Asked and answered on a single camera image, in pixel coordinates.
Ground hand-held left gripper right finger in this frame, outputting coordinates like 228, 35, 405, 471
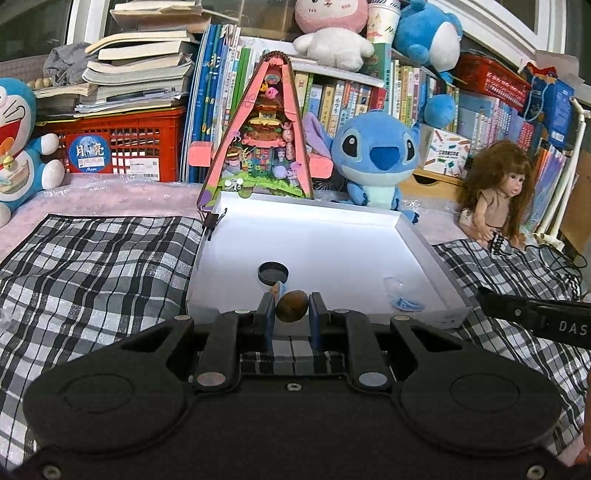
308, 291, 465, 393

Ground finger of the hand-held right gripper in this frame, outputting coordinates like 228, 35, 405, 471
475, 286, 539, 326

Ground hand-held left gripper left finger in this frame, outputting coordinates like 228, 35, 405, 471
115, 292, 277, 393

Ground brown wooden ball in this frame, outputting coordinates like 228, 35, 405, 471
276, 290, 309, 322

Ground large black round lid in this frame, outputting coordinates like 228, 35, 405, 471
257, 261, 291, 285

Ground white cardboard box tray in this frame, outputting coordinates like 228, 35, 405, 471
185, 190, 474, 330

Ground black binder clip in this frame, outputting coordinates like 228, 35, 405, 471
198, 203, 228, 241

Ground long-haired baby doll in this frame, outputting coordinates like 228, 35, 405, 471
458, 141, 537, 253

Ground leaning colourful books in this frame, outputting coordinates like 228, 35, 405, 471
531, 138, 574, 232

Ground white pipe rack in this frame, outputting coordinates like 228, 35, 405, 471
533, 97, 583, 246

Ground wooden drawer box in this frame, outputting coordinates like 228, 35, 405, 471
399, 168, 467, 213

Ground small printed cardboard box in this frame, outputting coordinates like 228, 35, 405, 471
422, 127, 472, 179

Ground row of blue-spined books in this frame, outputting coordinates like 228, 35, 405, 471
457, 90, 546, 158

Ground black white checked blanket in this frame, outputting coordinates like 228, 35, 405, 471
0, 213, 591, 467

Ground pink triangular miniature house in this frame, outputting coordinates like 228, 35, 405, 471
189, 51, 334, 214

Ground blue alien plush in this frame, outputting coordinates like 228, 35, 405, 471
302, 110, 422, 225

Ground pink fleece blanket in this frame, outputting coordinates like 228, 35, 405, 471
0, 178, 467, 264

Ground blue hanging bag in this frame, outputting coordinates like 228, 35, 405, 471
522, 62, 576, 148

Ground red plastic crate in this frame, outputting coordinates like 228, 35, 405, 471
34, 107, 186, 183

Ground row of shelf books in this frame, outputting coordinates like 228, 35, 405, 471
293, 51, 462, 136

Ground red plastic basket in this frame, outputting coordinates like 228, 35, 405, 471
455, 52, 532, 112

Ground row of tall blue books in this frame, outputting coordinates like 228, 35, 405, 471
182, 23, 259, 184

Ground blue white round plush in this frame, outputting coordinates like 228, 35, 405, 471
394, 0, 465, 130

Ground stack of worn books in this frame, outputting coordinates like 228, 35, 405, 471
34, 0, 208, 121

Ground pink white plush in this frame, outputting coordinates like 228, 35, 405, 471
293, 0, 376, 73

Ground white paper cup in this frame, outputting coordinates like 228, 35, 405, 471
367, 0, 402, 45

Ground blue robot cat plush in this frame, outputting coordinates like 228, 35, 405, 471
0, 78, 66, 228

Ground grey cloth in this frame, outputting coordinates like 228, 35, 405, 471
44, 42, 93, 86

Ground black cable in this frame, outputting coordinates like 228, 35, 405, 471
522, 242, 585, 297

